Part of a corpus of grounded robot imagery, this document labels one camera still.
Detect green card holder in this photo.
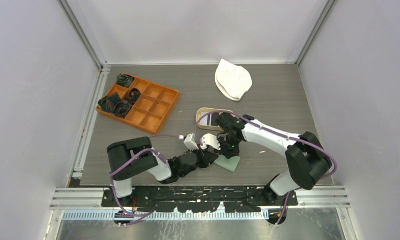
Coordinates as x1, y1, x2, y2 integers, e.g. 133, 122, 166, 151
214, 155, 240, 173

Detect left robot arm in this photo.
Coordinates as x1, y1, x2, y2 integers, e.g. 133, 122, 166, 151
107, 133, 218, 207

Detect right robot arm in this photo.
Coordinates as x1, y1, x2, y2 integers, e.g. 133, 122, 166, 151
215, 112, 335, 206

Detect white folded cloth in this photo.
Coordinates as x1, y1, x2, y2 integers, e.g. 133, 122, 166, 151
214, 58, 252, 101

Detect orange compartment tray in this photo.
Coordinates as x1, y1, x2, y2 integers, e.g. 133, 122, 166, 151
96, 72, 180, 135

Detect dark rolled sock middle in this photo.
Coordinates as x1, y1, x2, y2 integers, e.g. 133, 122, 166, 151
124, 88, 141, 103

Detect dark rolled sock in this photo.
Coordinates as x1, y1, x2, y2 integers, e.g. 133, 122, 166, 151
124, 88, 141, 103
116, 73, 135, 88

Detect dark rolled socks large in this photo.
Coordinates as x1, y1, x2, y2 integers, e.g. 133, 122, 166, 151
97, 92, 132, 118

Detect dark rolled sock top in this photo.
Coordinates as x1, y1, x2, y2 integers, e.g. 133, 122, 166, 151
116, 73, 135, 88

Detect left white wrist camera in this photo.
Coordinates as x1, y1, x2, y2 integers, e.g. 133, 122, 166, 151
183, 133, 199, 151

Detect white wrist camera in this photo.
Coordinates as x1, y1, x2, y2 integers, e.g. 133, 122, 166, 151
183, 133, 199, 151
200, 133, 221, 150

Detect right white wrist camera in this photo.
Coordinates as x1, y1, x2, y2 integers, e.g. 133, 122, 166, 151
200, 133, 221, 150

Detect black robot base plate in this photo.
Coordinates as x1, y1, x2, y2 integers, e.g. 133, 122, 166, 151
119, 185, 298, 213

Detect perforated metal rail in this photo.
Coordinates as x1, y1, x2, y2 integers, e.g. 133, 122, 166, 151
62, 209, 269, 221

